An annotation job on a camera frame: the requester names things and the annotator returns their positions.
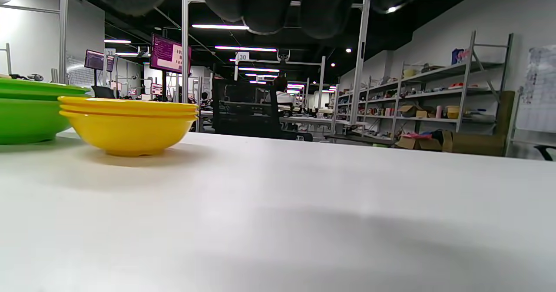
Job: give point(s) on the white hanging number sign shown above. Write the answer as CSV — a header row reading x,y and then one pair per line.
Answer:
x,y
243,57

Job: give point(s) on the person's right hand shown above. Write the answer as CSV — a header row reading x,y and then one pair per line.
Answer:
x,y
265,5

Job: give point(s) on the yellow bowl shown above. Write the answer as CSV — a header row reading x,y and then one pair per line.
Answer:
x,y
130,102
130,135
130,111

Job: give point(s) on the grey metal shelf rack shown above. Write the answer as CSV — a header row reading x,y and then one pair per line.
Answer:
x,y
451,71

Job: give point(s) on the small cardboard box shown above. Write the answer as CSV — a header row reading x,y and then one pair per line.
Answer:
x,y
408,111

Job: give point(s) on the white wall poster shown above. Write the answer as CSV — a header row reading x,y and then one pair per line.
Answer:
x,y
538,92

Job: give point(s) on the ceiling light strips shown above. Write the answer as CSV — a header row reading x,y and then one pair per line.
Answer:
x,y
219,26

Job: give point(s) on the brown cardboard panel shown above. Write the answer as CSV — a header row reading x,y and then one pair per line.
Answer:
x,y
478,144

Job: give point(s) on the black office chair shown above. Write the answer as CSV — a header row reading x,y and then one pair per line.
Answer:
x,y
243,118

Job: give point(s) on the aluminium frame post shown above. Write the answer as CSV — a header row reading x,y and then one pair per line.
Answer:
x,y
358,66
63,31
185,66

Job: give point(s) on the small purple screen monitor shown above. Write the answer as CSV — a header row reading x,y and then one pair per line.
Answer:
x,y
95,60

